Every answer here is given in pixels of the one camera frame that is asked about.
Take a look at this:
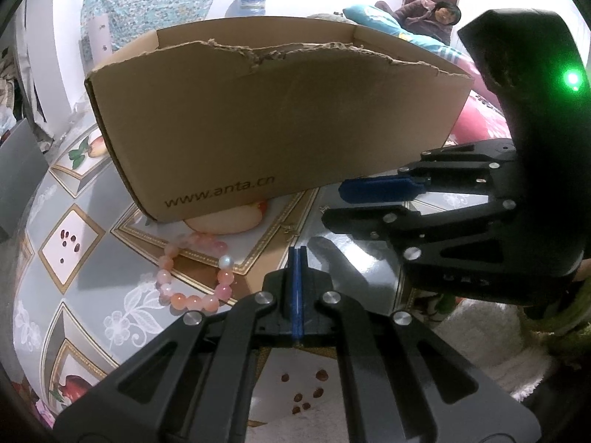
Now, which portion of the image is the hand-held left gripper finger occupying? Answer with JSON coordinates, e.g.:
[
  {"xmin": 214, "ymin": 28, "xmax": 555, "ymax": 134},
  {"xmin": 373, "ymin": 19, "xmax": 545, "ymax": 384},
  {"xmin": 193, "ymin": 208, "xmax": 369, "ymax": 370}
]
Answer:
[
  {"xmin": 54, "ymin": 245, "xmax": 301, "ymax": 443},
  {"xmin": 300, "ymin": 245, "xmax": 541, "ymax": 443}
]

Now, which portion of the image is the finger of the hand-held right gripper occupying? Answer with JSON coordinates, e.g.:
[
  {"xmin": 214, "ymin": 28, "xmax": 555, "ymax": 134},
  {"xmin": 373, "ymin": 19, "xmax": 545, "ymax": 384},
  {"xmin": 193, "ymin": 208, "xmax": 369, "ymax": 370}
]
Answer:
[
  {"xmin": 338, "ymin": 141, "xmax": 520, "ymax": 206},
  {"xmin": 321, "ymin": 198, "xmax": 522, "ymax": 265}
]

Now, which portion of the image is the pink bead bracelet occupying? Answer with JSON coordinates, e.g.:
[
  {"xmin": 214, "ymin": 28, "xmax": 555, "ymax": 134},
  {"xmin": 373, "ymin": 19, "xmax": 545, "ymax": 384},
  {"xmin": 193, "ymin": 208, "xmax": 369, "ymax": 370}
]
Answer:
[{"xmin": 157, "ymin": 233, "xmax": 236, "ymax": 315}]

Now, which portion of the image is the brown cardboard box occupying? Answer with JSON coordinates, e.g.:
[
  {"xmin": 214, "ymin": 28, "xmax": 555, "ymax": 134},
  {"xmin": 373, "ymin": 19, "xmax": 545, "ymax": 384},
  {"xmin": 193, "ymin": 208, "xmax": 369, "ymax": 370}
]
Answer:
[{"xmin": 84, "ymin": 16, "xmax": 475, "ymax": 223}]

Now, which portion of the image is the pink floral blanket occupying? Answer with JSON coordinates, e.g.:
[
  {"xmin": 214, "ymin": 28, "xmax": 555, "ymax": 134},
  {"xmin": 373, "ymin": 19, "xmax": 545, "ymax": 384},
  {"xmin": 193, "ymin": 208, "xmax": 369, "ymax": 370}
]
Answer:
[{"xmin": 443, "ymin": 53, "xmax": 513, "ymax": 141}]

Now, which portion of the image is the white fleece clothing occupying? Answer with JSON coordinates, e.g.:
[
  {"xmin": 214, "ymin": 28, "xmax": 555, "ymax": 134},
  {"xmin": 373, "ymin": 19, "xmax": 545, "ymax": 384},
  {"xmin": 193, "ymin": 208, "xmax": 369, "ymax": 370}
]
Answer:
[{"xmin": 434, "ymin": 300, "xmax": 559, "ymax": 402}]

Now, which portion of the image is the blue patterned pillow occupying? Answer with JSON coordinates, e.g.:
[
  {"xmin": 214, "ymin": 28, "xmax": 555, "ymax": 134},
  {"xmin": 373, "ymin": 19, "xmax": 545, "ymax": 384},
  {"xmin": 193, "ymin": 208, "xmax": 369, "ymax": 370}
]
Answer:
[{"xmin": 344, "ymin": 4, "xmax": 467, "ymax": 63}]

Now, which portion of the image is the grey patterned cushion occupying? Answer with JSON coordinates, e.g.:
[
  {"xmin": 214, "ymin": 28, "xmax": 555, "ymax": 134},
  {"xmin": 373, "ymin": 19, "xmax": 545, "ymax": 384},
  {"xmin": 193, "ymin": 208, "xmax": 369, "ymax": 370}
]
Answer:
[{"xmin": 307, "ymin": 11, "xmax": 358, "ymax": 26}]

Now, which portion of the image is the fruit print tablecloth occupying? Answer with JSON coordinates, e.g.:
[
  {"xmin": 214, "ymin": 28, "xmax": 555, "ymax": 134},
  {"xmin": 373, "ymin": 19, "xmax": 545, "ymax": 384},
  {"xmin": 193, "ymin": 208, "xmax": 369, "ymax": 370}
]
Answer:
[{"xmin": 9, "ymin": 102, "xmax": 522, "ymax": 430}]

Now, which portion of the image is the blue water jug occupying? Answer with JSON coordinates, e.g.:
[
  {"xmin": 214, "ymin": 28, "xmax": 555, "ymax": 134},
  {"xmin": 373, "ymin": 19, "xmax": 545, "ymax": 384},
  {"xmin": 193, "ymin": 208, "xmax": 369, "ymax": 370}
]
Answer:
[{"xmin": 226, "ymin": 0, "xmax": 269, "ymax": 19}]

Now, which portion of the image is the grey cabinet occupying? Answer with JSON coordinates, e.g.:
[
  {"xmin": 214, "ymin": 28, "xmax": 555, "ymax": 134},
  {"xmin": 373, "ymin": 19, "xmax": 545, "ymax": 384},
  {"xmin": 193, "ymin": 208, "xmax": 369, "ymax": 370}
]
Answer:
[{"xmin": 0, "ymin": 119, "xmax": 51, "ymax": 241}]

